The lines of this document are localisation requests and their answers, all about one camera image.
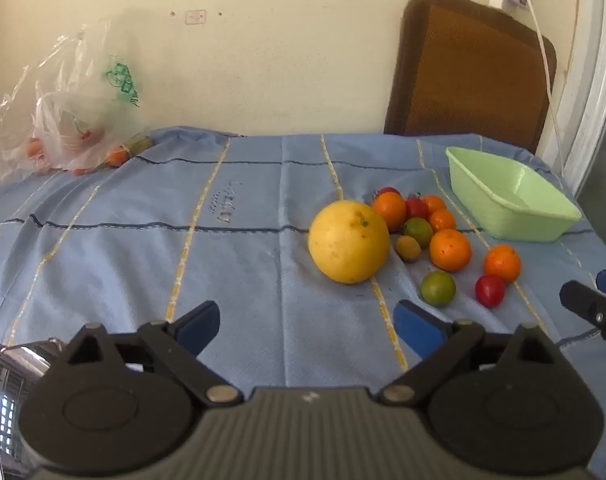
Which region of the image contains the white plastic bag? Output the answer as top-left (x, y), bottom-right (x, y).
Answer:
top-left (33, 92), bottom-right (128, 171)

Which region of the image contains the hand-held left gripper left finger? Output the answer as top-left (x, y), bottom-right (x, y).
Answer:
top-left (64, 300), bottom-right (244, 407)

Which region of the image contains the smartphone with glossy screen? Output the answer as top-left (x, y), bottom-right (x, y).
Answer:
top-left (0, 340), bottom-right (64, 480)

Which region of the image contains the blue striped tablecloth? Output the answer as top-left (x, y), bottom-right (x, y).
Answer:
top-left (0, 127), bottom-right (606, 480)

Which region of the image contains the brown woven chair back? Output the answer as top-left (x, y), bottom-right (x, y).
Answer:
top-left (384, 0), bottom-right (557, 153)

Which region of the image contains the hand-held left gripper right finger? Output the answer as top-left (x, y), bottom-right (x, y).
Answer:
top-left (377, 300), bottom-right (560, 406)

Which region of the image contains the clear plastic bag green print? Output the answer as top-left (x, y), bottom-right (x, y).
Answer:
top-left (0, 17), bottom-right (152, 186)

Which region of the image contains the white power cable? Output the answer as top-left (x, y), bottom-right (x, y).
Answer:
top-left (519, 0), bottom-right (567, 177)

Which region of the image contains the white door frame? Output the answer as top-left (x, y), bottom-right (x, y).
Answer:
top-left (537, 0), bottom-right (606, 201)

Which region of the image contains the large yellow grapefruit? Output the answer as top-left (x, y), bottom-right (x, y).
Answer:
top-left (308, 200), bottom-right (391, 285)

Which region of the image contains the yellowish kumquat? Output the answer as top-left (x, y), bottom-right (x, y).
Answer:
top-left (395, 235), bottom-right (423, 263)

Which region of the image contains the light green plastic basket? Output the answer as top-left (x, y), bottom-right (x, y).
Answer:
top-left (445, 146), bottom-right (582, 243)

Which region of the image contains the green lime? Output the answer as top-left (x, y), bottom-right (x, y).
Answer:
top-left (402, 217), bottom-right (435, 248)
top-left (421, 270), bottom-right (457, 308)

